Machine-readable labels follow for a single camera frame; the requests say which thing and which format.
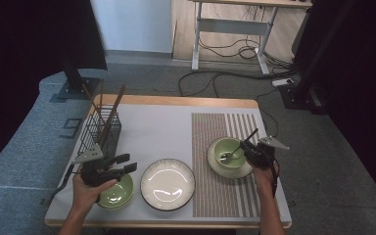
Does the black wire basket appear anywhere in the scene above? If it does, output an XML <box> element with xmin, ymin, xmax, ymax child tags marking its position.
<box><xmin>77</xmin><ymin>104</ymin><xmax>122</xmax><ymax>161</ymax></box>

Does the black cable tangle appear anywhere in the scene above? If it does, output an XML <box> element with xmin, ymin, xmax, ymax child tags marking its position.
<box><xmin>198</xmin><ymin>32</ymin><xmax>297</xmax><ymax>71</ymax></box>

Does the black curtain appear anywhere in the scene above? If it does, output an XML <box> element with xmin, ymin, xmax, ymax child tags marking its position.
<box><xmin>0</xmin><ymin>0</ymin><xmax>108</xmax><ymax>179</ymax></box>

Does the black stand with base plate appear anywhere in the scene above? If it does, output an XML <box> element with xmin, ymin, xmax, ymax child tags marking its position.
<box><xmin>49</xmin><ymin>57</ymin><xmax>102</xmax><ymax>103</ymax></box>

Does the person's right hand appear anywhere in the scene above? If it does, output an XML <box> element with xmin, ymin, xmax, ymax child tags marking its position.
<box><xmin>253</xmin><ymin>162</ymin><xmax>280</xmax><ymax>198</ymax></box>

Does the long black floor cable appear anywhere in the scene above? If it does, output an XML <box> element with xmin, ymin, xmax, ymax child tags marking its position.
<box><xmin>177</xmin><ymin>70</ymin><xmax>297</xmax><ymax>99</ymax></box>

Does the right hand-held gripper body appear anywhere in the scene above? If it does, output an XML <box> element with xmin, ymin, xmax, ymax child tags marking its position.
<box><xmin>247</xmin><ymin>135</ymin><xmax>290</xmax><ymax>170</ymax></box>

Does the white power strip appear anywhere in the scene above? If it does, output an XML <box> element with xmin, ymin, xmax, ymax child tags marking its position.
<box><xmin>271</xmin><ymin>77</ymin><xmax>296</xmax><ymax>88</ymax></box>

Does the brown striped placemat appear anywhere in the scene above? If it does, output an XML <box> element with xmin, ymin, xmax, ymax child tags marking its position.
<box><xmin>191</xmin><ymin>112</ymin><xmax>282</xmax><ymax>218</ymax></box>

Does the thin black floor cable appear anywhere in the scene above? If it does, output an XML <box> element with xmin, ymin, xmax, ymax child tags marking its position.
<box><xmin>256</xmin><ymin>89</ymin><xmax>279</xmax><ymax>139</ymax></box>

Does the white metal desk frame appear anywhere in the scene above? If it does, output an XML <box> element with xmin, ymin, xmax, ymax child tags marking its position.
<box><xmin>189</xmin><ymin>0</ymin><xmax>313</xmax><ymax>76</ymax></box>

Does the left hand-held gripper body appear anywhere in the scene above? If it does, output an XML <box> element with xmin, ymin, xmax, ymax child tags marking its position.
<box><xmin>71</xmin><ymin>144</ymin><xmax>123</xmax><ymax>188</ymax></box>

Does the person's left hand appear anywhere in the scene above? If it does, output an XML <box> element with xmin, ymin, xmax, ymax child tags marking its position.
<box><xmin>72</xmin><ymin>171</ymin><xmax>118</xmax><ymax>213</ymax></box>

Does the left hand-held gripper cable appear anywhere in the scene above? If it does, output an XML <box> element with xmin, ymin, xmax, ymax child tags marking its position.
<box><xmin>52</xmin><ymin>163</ymin><xmax>81</xmax><ymax>199</ymax></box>

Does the tall black metal stand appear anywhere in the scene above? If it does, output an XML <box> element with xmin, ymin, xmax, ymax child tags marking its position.
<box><xmin>277</xmin><ymin>0</ymin><xmax>356</xmax><ymax>116</ymax></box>

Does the bundle of wooden chopsticks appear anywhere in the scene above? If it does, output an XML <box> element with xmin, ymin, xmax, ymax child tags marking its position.
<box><xmin>98</xmin><ymin>83</ymin><xmax>127</xmax><ymax>149</ymax></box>

